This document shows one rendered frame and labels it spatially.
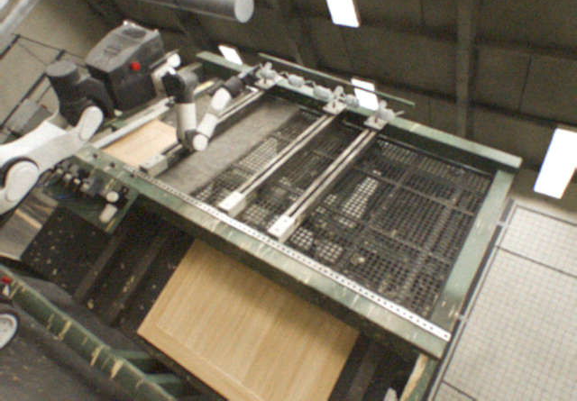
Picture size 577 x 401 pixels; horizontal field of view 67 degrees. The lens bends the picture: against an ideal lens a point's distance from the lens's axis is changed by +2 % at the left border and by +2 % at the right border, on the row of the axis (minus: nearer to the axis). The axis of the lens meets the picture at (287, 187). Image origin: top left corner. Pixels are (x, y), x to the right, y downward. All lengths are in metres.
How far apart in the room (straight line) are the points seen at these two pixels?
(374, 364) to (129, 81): 1.54
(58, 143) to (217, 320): 1.01
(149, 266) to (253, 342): 0.65
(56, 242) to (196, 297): 0.92
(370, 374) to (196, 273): 0.91
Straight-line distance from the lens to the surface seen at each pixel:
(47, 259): 2.69
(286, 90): 2.87
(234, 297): 2.06
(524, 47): 5.50
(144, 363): 2.26
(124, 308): 2.30
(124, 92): 2.03
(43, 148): 1.95
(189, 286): 2.16
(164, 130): 2.61
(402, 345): 1.70
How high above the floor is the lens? 0.69
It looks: 13 degrees up
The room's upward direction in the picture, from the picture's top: 30 degrees clockwise
